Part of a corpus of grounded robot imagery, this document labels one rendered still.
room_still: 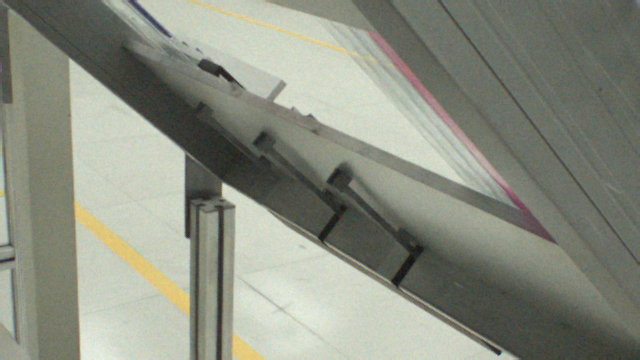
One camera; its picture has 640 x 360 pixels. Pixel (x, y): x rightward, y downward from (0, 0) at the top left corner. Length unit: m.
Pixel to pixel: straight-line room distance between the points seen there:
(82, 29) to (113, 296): 1.44
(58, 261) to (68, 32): 0.47
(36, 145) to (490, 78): 1.04
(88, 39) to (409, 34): 0.72
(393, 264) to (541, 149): 0.56
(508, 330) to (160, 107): 0.44
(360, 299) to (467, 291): 1.55
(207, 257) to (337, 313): 1.17
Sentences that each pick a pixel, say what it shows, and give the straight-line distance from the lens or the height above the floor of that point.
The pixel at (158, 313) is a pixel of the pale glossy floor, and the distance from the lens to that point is 2.23.
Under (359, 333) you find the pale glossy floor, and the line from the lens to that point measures 2.16.
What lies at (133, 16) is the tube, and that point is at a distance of 0.85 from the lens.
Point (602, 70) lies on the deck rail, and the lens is 0.29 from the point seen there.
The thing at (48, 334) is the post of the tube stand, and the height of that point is 0.38.
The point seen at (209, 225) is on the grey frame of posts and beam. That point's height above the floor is 0.62.
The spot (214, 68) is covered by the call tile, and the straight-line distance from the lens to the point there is 1.02.
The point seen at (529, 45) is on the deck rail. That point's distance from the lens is 0.26.
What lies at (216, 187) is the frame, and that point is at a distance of 1.12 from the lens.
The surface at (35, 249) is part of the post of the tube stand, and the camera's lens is 1.31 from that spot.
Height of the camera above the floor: 1.03
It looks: 19 degrees down
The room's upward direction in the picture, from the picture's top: 3 degrees clockwise
